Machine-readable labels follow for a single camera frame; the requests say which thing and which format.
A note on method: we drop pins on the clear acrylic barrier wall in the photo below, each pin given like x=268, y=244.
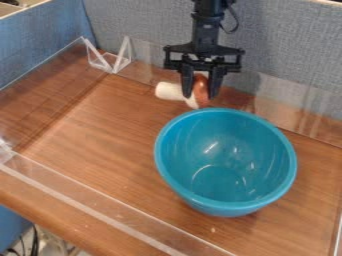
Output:
x=77, y=174

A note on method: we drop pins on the toy mushroom brown cap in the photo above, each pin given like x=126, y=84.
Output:
x=169, y=91

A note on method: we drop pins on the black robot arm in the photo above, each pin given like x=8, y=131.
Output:
x=209, y=10

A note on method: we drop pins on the blue plastic bowl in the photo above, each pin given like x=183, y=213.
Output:
x=225, y=161

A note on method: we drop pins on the clear acrylic corner bracket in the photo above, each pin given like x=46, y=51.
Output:
x=109, y=62

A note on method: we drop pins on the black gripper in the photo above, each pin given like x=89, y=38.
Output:
x=203, y=55

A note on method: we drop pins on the blue fabric partition panel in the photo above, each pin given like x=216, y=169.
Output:
x=34, y=33

